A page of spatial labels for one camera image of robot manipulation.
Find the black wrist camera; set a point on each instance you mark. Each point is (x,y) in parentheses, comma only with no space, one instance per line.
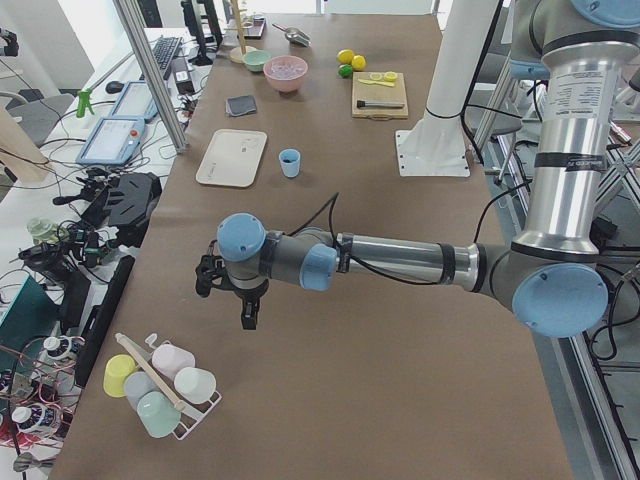
(211,273)

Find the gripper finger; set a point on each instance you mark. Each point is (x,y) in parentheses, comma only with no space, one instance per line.
(245,314)
(253,313)

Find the light blue plastic cup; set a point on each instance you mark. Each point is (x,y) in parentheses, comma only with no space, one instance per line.
(290,171)

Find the teach pendant lower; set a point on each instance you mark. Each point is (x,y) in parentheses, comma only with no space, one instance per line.
(113,141)

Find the wooden cutting board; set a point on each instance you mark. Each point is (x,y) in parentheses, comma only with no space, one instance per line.
(379,93)

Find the yellow plastic cup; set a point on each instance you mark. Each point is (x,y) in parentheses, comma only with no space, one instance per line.
(117,369)

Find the aluminium frame post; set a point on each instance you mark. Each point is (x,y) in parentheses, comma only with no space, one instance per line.
(132,22)

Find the grey folded cloth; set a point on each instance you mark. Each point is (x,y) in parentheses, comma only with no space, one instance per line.
(240,106)

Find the beige rabbit tray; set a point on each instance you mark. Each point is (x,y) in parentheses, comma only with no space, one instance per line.
(232,158)

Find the white wire cup rack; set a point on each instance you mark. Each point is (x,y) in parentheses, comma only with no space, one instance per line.
(192,415)

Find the metal muddler black tip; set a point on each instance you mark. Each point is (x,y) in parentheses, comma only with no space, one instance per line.
(362,104)

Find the yellow lemon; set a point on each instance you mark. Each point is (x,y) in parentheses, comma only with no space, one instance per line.
(358,63)
(345,56)

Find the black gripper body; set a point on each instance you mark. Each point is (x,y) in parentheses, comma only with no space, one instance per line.
(247,296)

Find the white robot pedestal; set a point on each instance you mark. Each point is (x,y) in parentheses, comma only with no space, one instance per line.
(435,146)

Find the mint green bowl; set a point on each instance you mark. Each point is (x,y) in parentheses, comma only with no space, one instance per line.
(255,60)

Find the teach pendant upper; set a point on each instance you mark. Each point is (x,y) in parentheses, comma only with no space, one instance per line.
(135,99)

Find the green lime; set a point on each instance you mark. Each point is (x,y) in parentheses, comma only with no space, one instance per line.
(345,70)

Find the grey plastic cup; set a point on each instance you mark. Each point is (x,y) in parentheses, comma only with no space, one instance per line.
(136,386)

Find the metal ice scoop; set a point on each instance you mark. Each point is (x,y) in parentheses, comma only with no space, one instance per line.
(294,35)

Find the pink plastic cup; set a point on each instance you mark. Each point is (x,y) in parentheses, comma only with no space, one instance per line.
(169,359)

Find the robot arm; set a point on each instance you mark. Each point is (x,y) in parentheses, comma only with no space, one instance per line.
(546,276)

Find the yellow lemon lower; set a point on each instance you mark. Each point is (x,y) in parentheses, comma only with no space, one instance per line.
(358,63)

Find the yellow plastic knife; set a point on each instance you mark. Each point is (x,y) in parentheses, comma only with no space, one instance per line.
(376,82)

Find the yellow lemon upper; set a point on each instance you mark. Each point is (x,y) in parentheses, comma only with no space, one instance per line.
(345,56)

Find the pink bowl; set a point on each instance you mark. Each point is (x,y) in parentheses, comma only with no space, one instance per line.
(285,86)

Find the mint green plastic cup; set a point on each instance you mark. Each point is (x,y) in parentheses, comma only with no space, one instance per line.
(158,415)

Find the white plastic cup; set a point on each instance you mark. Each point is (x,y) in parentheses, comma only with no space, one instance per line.
(196,385)

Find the teach pendant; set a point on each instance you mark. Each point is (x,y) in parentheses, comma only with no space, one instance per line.
(113,141)
(135,99)

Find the black keyboard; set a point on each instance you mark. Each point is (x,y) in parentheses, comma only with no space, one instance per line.
(165,50)

